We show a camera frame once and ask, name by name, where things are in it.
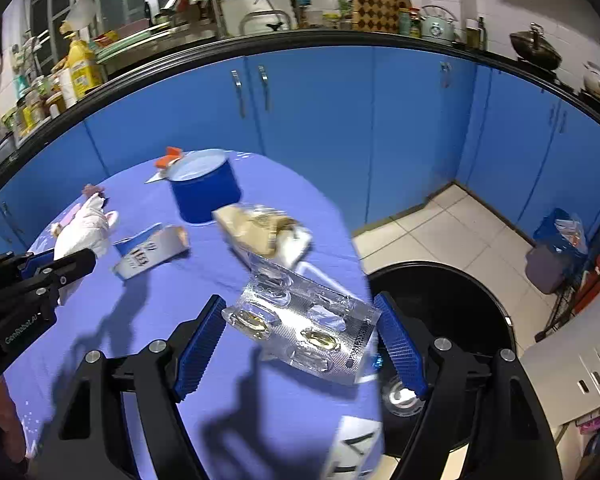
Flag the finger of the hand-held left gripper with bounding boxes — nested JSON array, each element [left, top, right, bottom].
[[0, 251, 57, 286], [0, 248, 97, 312]]

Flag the row of condiment jars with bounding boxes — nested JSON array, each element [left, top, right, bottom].
[[0, 72, 68, 161]]

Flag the black kitchen countertop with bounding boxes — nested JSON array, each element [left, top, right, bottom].
[[0, 27, 600, 201]]

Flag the white tissue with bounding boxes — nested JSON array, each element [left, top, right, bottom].
[[51, 195, 120, 307]]

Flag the white sink basin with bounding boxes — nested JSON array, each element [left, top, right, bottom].
[[220, 0, 298, 36]]

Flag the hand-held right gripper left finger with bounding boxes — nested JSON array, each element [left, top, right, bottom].
[[39, 294, 227, 480]]

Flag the white plastic bag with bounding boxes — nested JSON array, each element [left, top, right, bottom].
[[60, 0, 98, 36]]

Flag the black wire rack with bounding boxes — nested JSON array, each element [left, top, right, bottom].
[[535, 210, 600, 343]]

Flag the grey storage box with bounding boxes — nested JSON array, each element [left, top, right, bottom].
[[525, 242, 573, 295]]

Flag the crumpled beige wrapper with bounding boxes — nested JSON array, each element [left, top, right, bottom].
[[212, 203, 313, 273]]

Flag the orange packet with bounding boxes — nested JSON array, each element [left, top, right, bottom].
[[145, 146, 186, 184]]

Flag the blue plastic bag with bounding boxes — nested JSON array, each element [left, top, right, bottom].
[[532, 207, 590, 256]]

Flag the purple printed tablecloth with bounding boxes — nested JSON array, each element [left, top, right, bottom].
[[0, 149, 385, 480]]

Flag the yellow plastic bottle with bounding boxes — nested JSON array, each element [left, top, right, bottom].
[[66, 40, 105, 100]]

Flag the blue and white carton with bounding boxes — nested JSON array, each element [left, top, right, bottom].
[[111, 225, 190, 281]]

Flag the dark oil bottle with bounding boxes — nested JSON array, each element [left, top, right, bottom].
[[465, 17, 487, 50]]

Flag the black wok with lid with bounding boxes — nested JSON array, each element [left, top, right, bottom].
[[509, 22, 563, 71]]

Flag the blue kitchen cabinets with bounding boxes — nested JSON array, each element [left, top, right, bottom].
[[0, 42, 600, 261]]

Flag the white cabinet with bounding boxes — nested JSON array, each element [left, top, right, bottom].
[[520, 305, 600, 451]]

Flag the person's left forearm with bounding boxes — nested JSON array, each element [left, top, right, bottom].
[[0, 375, 28, 461]]

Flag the blue round tin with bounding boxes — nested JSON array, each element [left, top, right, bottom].
[[167, 149, 242, 224]]

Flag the silver blister pack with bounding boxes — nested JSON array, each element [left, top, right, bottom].
[[221, 267, 382, 387]]

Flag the black round trash bin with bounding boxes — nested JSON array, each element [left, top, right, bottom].
[[367, 260, 517, 448]]

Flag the brown scrap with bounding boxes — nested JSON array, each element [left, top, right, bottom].
[[81, 185, 108, 208]]

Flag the pale green kettle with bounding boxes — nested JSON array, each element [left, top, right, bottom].
[[420, 5, 460, 43]]

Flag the green lidded jar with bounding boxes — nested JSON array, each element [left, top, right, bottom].
[[399, 7, 421, 37]]

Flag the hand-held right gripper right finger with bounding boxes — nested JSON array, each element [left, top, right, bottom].
[[372, 291, 565, 480]]

